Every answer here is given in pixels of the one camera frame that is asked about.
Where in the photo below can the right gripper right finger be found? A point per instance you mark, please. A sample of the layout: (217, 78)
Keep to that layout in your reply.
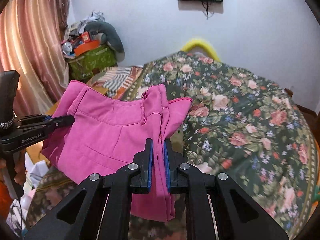
(216, 207)

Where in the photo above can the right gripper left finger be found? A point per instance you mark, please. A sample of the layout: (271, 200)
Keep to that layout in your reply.
(100, 206)

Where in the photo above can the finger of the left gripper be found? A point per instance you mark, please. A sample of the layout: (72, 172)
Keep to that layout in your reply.
(32, 120)
(50, 125)

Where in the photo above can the pink pants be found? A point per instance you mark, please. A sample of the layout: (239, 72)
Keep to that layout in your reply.
(107, 133)

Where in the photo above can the person's left hand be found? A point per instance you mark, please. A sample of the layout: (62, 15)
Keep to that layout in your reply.
(20, 177)

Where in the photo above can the wooden folding lap desk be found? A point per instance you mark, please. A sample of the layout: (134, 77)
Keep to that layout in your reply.
(34, 152)

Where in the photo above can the green fabric storage box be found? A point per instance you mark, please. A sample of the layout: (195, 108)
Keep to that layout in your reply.
(85, 66)

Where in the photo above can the striped blanket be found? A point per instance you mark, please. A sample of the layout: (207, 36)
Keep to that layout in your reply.
(113, 82)

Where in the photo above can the orange box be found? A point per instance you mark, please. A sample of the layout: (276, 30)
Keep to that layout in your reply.
(85, 47)

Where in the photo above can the pink striped curtain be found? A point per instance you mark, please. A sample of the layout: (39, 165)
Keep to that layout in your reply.
(31, 36)

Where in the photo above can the floral bedspread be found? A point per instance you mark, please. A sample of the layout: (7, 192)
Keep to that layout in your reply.
(246, 125)

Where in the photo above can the grey plush toy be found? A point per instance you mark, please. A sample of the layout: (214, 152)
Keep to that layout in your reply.
(108, 33)

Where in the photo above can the yellow foam headboard arch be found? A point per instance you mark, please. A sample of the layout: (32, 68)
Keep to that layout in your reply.
(203, 45)

